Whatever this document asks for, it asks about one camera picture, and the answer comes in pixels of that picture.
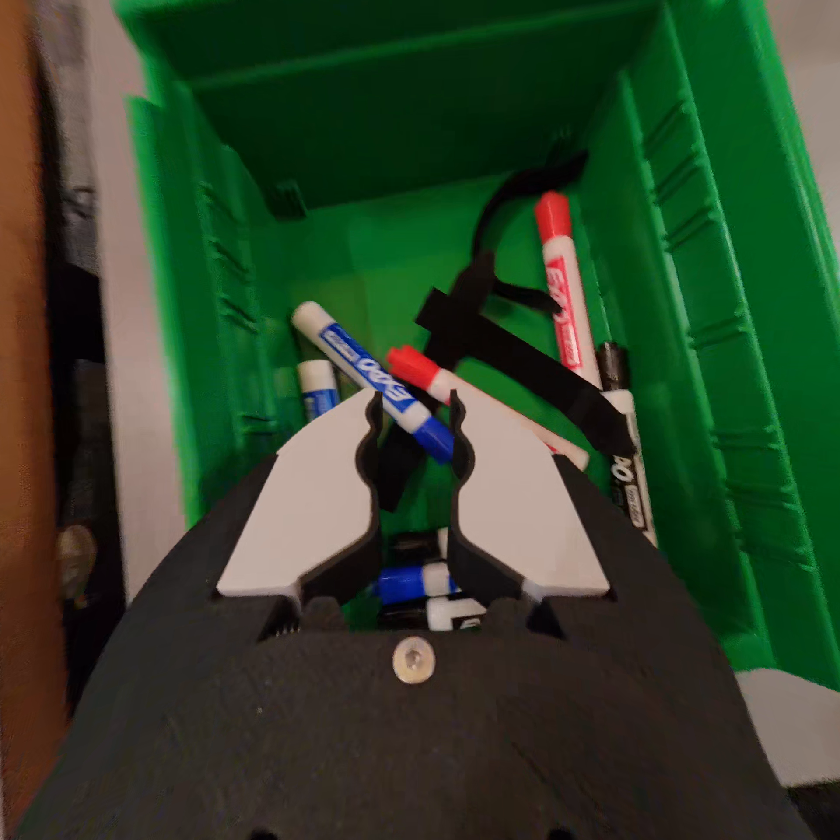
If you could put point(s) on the grey desk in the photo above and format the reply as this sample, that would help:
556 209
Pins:
131 328

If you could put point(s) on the wood-edged work table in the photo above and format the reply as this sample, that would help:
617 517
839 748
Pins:
23 394

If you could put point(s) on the green storage bin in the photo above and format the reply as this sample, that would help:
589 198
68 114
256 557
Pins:
394 131

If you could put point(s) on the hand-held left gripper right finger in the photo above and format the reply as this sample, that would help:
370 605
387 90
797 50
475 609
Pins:
525 518

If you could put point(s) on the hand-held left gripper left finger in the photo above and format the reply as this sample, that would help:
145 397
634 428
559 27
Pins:
308 518

